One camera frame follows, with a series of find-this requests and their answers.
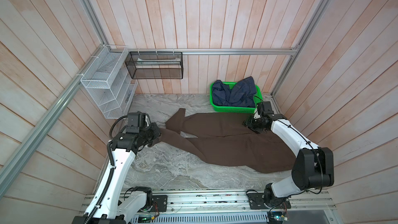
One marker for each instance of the green plastic basket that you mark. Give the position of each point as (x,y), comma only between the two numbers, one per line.
(234,109)

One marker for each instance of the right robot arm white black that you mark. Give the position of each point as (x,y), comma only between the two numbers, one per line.
(313,166)

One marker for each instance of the brown trousers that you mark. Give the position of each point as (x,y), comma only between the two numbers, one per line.
(222,139)

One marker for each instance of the aluminium mounting rail base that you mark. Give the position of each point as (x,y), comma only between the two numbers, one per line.
(237,206)

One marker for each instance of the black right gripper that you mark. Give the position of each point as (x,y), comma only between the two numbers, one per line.
(247,122)

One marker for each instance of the black mesh wall basket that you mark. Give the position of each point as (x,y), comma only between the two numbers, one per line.
(154,65)

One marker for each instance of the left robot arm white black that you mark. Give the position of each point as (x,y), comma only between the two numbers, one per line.
(106,207)

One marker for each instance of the white wire mesh shelf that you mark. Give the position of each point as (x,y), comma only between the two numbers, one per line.
(108,81)

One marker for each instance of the navy blue trousers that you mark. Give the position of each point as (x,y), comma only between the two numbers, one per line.
(240,95)

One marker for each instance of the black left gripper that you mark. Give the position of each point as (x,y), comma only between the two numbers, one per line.
(156,132)

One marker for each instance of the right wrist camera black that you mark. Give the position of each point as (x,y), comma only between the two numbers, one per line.
(264,108)

